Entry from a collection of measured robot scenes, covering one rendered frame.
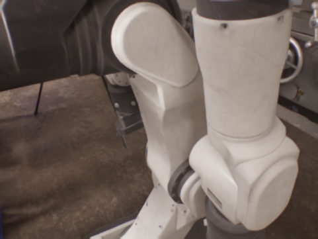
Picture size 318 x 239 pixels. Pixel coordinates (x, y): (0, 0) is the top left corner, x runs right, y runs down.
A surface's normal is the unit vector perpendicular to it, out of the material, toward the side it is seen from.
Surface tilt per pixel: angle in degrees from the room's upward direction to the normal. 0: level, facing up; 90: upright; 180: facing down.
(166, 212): 60
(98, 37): 87
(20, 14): 90
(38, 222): 0
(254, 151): 51
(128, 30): 90
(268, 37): 93
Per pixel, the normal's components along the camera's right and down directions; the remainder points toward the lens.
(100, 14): 0.39, 0.00
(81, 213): 0.00, -0.84
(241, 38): -0.23, 0.64
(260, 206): 0.47, 0.48
